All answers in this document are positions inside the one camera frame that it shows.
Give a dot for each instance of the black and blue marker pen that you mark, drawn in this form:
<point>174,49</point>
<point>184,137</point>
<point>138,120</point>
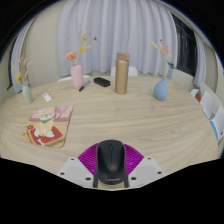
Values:
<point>84,86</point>

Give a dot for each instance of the wide white curtain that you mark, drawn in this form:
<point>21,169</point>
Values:
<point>116,30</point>

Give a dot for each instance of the dark window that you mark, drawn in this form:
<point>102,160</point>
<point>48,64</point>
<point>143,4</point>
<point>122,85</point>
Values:
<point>185,46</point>
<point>10,73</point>

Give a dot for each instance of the copper drink bottle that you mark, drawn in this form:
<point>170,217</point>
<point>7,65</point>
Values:
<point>122,75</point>

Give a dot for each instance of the white remote control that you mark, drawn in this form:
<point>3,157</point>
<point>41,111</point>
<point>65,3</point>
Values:
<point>47,97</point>

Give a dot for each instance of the cartoon dog print mouse pad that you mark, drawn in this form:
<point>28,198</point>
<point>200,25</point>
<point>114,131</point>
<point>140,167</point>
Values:
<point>46,126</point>

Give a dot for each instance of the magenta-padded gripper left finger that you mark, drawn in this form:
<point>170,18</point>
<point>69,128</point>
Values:
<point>75,170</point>

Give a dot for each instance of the black computer mouse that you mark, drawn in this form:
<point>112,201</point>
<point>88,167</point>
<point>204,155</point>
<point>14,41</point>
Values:
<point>110,163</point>

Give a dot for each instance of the black rectangular case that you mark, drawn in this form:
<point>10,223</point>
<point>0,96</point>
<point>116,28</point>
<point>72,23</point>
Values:
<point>102,82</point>

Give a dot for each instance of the group of white chairs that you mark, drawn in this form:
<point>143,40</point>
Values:
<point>210,103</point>

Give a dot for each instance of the green vase with yellow flowers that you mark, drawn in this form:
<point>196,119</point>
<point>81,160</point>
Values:
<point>27,95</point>

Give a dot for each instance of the pink vase with dried flowers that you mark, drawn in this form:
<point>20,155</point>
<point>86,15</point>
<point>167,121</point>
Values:
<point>77,77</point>

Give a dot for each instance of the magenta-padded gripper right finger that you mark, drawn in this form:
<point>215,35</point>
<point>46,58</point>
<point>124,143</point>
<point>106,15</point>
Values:
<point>146,168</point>

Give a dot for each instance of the narrow white curtain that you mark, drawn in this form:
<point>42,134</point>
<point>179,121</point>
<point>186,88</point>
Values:
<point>200,60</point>
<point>20,50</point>

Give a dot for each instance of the blue vase with dried flowers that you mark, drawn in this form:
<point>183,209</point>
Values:
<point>161,90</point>

